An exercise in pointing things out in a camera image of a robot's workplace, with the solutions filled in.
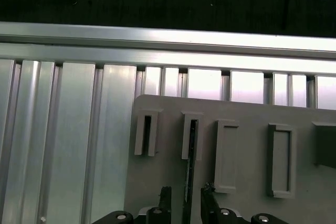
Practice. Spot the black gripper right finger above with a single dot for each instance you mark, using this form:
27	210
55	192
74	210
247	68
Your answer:
207	203

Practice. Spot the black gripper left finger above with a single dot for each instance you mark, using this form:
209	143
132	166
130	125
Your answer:
164	200

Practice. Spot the RAM stick with blue label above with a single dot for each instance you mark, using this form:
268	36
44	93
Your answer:
189	176

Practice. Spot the grey plastic parts rack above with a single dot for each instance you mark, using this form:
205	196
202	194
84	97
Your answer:
249	113

